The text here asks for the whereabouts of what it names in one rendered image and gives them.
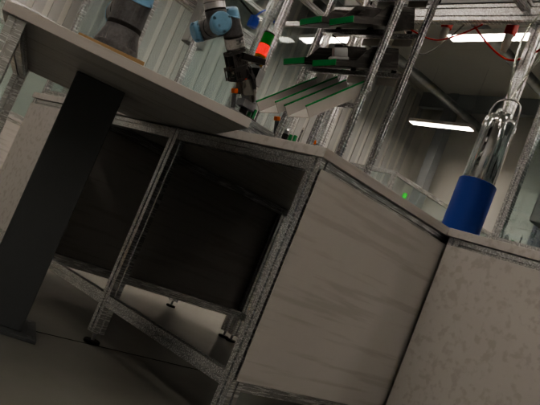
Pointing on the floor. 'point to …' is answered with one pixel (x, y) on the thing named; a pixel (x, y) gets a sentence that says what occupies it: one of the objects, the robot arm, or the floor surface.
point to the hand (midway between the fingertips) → (250, 97)
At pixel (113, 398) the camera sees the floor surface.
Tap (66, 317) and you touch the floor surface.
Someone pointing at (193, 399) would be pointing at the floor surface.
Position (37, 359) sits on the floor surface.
